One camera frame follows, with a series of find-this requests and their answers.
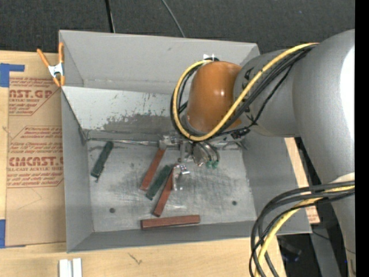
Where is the brown cardboard board red print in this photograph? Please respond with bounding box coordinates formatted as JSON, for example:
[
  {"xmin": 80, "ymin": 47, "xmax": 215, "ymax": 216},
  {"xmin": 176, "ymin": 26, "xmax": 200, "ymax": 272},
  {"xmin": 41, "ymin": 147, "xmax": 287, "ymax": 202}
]
[{"xmin": 0, "ymin": 50, "xmax": 320, "ymax": 248}]

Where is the grey metal bin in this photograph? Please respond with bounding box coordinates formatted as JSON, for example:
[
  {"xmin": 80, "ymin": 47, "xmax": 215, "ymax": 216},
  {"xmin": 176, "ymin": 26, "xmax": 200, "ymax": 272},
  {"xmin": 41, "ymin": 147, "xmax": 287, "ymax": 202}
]
[{"xmin": 58, "ymin": 29, "xmax": 314, "ymax": 253}]

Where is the red-brown flat block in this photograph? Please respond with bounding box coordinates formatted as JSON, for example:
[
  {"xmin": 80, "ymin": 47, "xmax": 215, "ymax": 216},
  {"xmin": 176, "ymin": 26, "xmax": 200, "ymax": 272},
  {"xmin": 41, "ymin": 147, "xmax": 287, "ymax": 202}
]
[
  {"xmin": 140, "ymin": 214, "xmax": 201, "ymax": 231},
  {"xmin": 140, "ymin": 148, "xmax": 167, "ymax": 192},
  {"xmin": 152, "ymin": 170, "xmax": 175, "ymax": 218}
]

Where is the dark green flat block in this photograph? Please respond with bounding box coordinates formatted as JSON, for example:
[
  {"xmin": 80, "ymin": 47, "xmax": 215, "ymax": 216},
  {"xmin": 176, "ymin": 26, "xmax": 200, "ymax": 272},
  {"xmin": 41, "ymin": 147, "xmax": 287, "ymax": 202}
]
[
  {"xmin": 145, "ymin": 164, "xmax": 174, "ymax": 201},
  {"xmin": 91, "ymin": 141, "xmax": 114, "ymax": 179}
]

